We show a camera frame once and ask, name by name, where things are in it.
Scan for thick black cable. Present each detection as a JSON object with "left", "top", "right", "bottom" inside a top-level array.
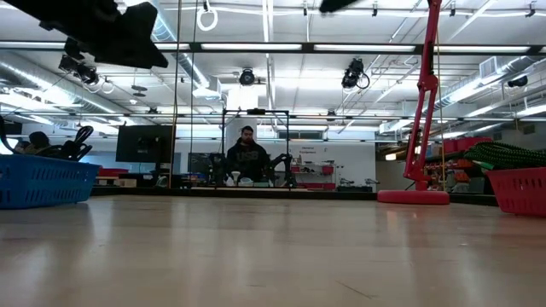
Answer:
[{"left": 42, "top": 125, "right": 95, "bottom": 161}]

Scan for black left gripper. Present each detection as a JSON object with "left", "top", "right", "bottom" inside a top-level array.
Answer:
[{"left": 3, "top": 0, "right": 170, "bottom": 69}]

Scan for black overhead frame bar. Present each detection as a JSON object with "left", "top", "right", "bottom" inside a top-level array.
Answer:
[{"left": 0, "top": 40, "right": 546, "bottom": 55}]

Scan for person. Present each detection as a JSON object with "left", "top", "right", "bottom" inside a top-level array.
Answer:
[
  {"left": 224, "top": 125, "right": 270, "bottom": 183},
  {"left": 28, "top": 130, "right": 53, "bottom": 155}
]

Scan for white cable loop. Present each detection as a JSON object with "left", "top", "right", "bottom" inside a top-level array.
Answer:
[{"left": 195, "top": 0, "right": 219, "bottom": 32}]

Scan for red storage bins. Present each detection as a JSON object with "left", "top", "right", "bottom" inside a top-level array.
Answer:
[{"left": 441, "top": 136, "right": 495, "bottom": 155}]

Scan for red articulated stand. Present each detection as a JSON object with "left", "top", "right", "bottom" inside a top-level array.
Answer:
[{"left": 376, "top": 0, "right": 451, "bottom": 206}]

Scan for black monitor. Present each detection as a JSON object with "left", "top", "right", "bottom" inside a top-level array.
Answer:
[{"left": 115, "top": 125, "right": 177, "bottom": 164}]

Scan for yellow hanging cord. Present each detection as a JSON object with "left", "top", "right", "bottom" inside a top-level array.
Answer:
[
  {"left": 434, "top": 29, "right": 447, "bottom": 193},
  {"left": 168, "top": 0, "right": 183, "bottom": 189}
]

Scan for red plastic basket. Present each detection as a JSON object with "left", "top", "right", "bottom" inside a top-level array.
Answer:
[{"left": 485, "top": 167, "right": 546, "bottom": 218}]

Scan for blue plastic basket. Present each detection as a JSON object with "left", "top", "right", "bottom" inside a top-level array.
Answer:
[{"left": 0, "top": 153, "right": 102, "bottom": 210}]

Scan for green braided USB cable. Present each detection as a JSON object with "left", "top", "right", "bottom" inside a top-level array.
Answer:
[{"left": 462, "top": 142, "right": 546, "bottom": 171}]

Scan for red storage bin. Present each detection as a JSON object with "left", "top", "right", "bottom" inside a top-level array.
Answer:
[{"left": 96, "top": 166, "right": 129, "bottom": 178}]

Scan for silver ventilation duct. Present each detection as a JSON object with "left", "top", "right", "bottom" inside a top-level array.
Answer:
[
  {"left": 0, "top": 50, "right": 125, "bottom": 116},
  {"left": 123, "top": 0, "right": 223, "bottom": 101}
]

